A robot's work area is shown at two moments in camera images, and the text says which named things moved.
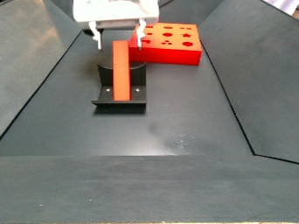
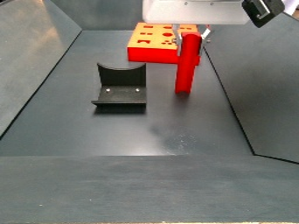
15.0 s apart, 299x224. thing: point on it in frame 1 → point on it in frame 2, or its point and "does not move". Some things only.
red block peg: (120, 70) → (188, 61)
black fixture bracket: (135, 105) does not move
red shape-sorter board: (169, 44) does not move
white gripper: (90, 10) → (192, 12)
